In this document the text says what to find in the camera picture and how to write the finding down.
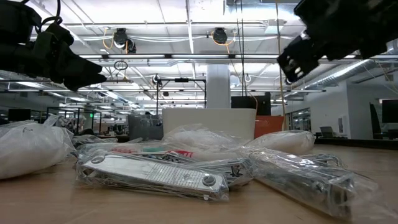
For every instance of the black computer monitor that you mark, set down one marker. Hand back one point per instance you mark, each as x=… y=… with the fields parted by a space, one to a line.
x=390 y=111

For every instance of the teal toothbrush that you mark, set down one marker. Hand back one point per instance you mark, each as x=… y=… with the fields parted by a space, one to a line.
x=155 y=149

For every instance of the black aluminium table frame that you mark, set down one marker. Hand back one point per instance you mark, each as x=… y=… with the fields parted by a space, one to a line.
x=357 y=143

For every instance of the white building column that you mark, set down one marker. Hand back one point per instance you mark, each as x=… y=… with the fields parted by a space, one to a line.
x=218 y=87

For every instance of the grey translucent plastic bin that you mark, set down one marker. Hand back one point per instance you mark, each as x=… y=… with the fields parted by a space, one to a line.
x=144 y=130

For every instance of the long ceiling light strip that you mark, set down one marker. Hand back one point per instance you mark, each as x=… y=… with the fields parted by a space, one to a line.
x=199 y=56

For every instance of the grey office chair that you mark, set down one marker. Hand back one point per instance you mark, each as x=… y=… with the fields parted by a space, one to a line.
x=326 y=131

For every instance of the clear bag of cotton balls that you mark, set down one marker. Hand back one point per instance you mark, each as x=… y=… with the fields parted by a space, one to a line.
x=28 y=149
x=202 y=138
x=283 y=141

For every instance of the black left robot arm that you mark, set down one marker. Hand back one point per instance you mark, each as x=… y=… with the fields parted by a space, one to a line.
x=15 y=18

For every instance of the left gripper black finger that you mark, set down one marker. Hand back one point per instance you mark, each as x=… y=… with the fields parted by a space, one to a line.
x=77 y=85
x=81 y=70

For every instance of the white plastic bin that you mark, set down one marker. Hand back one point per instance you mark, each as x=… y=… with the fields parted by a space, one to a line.
x=211 y=121

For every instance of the orange plastic bin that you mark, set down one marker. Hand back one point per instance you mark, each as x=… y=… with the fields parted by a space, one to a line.
x=267 y=124

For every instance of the small black monitor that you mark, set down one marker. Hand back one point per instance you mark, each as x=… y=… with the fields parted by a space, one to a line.
x=18 y=115

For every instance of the silver ventilation duct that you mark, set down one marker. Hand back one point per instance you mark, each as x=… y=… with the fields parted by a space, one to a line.
x=339 y=74

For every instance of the black panel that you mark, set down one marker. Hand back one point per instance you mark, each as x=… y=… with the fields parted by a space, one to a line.
x=248 y=105

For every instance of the black rig frame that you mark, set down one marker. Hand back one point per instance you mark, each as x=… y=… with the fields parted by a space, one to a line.
x=181 y=80

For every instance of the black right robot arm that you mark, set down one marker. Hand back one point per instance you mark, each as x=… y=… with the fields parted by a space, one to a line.
x=382 y=21

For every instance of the red toothbrush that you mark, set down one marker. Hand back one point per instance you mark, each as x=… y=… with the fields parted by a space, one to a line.
x=182 y=153

